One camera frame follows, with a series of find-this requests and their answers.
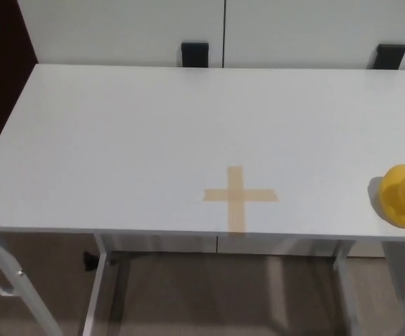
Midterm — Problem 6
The white desk frame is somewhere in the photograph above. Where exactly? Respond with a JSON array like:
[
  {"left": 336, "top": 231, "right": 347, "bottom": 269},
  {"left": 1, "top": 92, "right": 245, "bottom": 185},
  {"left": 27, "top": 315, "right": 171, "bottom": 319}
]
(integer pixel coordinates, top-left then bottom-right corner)
[{"left": 0, "top": 231, "right": 405, "bottom": 336}]

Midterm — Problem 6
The black right wall bracket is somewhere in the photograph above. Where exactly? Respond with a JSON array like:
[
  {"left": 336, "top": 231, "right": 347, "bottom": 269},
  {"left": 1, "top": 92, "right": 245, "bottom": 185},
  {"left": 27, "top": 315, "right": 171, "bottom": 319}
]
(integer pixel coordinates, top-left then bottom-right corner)
[{"left": 369, "top": 43, "right": 405, "bottom": 71}]

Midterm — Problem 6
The yellow rubber duck toy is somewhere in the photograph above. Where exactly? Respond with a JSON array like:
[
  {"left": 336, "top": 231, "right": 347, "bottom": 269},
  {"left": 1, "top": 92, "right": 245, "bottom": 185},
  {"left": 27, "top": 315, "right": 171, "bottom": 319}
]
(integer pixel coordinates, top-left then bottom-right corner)
[{"left": 378, "top": 164, "right": 405, "bottom": 230}]

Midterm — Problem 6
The small black floor object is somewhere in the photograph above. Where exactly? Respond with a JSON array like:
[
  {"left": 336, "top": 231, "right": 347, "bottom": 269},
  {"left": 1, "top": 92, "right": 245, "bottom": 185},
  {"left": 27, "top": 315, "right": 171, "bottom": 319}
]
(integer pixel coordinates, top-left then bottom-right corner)
[{"left": 83, "top": 250, "right": 99, "bottom": 272}]

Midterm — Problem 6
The beige tape cross mark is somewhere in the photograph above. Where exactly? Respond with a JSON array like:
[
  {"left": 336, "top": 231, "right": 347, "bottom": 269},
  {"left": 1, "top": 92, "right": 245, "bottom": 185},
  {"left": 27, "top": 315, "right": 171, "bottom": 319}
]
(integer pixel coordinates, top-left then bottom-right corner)
[{"left": 202, "top": 165, "right": 280, "bottom": 235}]

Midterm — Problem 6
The black left wall bracket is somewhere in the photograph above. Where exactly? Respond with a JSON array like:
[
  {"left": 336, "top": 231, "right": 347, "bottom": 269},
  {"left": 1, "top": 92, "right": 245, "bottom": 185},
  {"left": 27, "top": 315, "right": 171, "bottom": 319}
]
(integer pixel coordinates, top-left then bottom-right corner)
[{"left": 181, "top": 42, "right": 210, "bottom": 69}]

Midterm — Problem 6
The white cabinet door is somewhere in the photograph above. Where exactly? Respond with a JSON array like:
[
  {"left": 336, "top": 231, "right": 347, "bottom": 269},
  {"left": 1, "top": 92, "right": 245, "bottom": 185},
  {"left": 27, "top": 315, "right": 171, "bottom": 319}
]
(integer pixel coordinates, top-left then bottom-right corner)
[
  {"left": 15, "top": 0, "right": 227, "bottom": 68},
  {"left": 224, "top": 0, "right": 405, "bottom": 71}
]

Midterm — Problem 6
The black wall bracket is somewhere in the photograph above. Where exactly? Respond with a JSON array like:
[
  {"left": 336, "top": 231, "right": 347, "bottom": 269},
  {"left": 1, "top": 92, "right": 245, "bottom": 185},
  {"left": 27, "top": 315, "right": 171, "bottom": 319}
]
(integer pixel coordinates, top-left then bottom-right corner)
[
  {"left": 369, "top": 43, "right": 405, "bottom": 71},
  {"left": 181, "top": 42, "right": 210, "bottom": 69}
]

